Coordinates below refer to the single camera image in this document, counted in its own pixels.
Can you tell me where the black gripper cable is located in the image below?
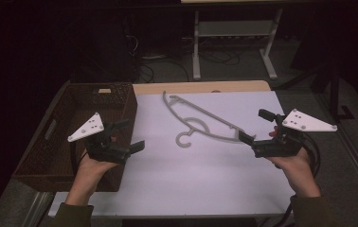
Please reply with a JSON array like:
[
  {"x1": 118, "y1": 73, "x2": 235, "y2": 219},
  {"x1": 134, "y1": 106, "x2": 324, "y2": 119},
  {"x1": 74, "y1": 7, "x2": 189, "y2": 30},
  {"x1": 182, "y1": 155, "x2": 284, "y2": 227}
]
[{"x1": 274, "y1": 131, "x2": 322, "y2": 227}]

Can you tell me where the person's left hand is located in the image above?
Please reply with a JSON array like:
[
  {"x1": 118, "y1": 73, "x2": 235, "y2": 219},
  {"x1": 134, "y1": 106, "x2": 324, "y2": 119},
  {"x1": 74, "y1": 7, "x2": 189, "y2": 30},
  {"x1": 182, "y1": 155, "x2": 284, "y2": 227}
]
[{"x1": 64, "y1": 151, "x2": 118, "y2": 208}]

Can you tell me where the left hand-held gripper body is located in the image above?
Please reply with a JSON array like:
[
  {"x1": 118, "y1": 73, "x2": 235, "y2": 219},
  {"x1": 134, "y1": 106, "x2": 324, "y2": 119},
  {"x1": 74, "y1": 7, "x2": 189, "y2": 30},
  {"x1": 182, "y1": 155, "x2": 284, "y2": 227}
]
[{"x1": 67, "y1": 112, "x2": 132, "y2": 165}]

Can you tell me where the white table mat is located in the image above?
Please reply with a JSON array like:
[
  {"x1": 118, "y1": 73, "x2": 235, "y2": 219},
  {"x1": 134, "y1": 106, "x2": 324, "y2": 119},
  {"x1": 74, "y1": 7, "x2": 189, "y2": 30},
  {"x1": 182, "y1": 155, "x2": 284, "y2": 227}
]
[{"x1": 47, "y1": 90, "x2": 296, "y2": 218}]

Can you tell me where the black metal stand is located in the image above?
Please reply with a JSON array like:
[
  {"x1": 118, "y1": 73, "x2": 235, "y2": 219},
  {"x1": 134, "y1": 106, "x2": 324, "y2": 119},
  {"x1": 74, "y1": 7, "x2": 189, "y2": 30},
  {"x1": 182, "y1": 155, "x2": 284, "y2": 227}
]
[{"x1": 311, "y1": 61, "x2": 355, "y2": 121}]

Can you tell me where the white metal desk frame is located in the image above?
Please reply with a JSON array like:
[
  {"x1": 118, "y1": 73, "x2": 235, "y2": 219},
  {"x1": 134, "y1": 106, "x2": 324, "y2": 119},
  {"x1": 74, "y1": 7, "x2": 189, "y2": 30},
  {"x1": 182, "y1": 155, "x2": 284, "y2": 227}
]
[{"x1": 191, "y1": 8, "x2": 284, "y2": 81}]

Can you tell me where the white power strip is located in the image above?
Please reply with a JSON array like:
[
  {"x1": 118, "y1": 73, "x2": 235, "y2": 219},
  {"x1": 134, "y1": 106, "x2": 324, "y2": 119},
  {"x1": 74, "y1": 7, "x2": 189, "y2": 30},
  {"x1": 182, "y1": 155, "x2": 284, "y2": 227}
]
[{"x1": 141, "y1": 54, "x2": 169, "y2": 61}]

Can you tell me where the grey plastic clothes hanger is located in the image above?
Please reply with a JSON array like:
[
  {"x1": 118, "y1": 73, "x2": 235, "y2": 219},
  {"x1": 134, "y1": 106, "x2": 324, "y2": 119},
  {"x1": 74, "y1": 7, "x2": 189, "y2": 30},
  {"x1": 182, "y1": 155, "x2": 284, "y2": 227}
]
[{"x1": 162, "y1": 90, "x2": 257, "y2": 148}]

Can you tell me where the person's right hand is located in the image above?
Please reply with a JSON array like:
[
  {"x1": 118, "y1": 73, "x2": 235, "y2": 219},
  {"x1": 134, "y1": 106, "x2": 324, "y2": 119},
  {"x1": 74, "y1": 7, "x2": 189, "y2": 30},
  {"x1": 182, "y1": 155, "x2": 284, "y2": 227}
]
[{"x1": 266, "y1": 147, "x2": 322, "y2": 199}]

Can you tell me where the brown wicker basket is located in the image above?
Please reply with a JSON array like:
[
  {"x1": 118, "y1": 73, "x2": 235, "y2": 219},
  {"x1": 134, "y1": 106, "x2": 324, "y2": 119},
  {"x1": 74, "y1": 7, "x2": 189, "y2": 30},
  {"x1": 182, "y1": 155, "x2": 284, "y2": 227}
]
[{"x1": 11, "y1": 82, "x2": 139, "y2": 193}]

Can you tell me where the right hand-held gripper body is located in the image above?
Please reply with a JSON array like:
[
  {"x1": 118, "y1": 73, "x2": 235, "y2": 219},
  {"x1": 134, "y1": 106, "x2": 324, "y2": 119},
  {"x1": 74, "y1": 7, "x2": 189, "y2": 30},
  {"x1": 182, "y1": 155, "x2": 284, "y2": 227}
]
[{"x1": 252, "y1": 108, "x2": 338, "y2": 159}]

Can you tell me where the black floor cable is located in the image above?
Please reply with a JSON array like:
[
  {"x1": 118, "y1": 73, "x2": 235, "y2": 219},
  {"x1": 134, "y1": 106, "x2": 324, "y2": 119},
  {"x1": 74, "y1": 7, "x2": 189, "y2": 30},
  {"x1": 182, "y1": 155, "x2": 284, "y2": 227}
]
[{"x1": 135, "y1": 58, "x2": 190, "y2": 83}]

